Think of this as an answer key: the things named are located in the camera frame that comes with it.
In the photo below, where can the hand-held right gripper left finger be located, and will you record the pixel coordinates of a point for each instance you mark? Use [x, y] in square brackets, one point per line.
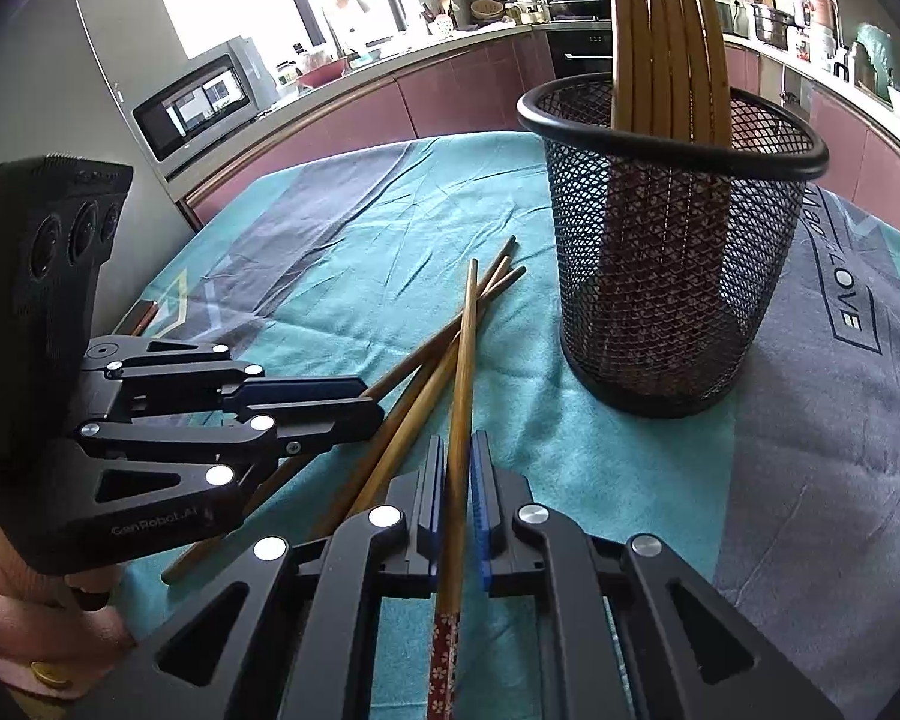
[439, 495]

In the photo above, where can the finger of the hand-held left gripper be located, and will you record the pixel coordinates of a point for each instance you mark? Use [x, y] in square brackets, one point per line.
[292, 392]
[322, 427]

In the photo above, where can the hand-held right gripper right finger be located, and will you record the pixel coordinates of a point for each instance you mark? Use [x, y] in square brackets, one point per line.
[482, 510]

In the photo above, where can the red-tipped wooden chopstick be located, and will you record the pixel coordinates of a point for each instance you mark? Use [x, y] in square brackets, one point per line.
[501, 268]
[202, 544]
[461, 390]
[516, 277]

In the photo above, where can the black mesh utensil holder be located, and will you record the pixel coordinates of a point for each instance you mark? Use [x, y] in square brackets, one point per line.
[682, 300]

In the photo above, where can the bunch of wooden chopsticks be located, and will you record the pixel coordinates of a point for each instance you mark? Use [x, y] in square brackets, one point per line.
[667, 30]

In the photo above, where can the teal and grey tablecloth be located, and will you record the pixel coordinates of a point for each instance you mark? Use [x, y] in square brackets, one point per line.
[345, 255]

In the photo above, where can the white microwave oven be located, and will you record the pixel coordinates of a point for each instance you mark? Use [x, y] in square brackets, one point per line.
[195, 105]

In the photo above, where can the grey refrigerator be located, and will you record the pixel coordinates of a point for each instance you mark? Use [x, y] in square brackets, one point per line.
[82, 52]

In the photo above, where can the pink bowl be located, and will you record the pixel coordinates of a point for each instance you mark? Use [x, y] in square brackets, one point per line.
[319, 73]

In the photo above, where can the pink base cabinets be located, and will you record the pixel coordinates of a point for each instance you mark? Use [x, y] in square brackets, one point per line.
[870, 142]
[435, 97]

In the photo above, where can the steel sink faucet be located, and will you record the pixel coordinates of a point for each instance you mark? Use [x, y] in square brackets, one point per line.
[345, 15]

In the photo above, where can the woven basket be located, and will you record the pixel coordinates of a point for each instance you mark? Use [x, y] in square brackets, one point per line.
[487, 11]

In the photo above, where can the black lidded cooking pot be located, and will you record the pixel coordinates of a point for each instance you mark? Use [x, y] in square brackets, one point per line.
[574, 4]

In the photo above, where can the steel steamer pot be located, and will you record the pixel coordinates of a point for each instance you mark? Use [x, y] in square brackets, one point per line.
[772, 24]

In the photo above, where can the green covered appliance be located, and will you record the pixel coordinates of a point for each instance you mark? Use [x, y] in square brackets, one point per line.
[881, 60]

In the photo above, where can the pink electric kettle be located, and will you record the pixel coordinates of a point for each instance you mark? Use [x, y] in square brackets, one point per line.
[821, 7]

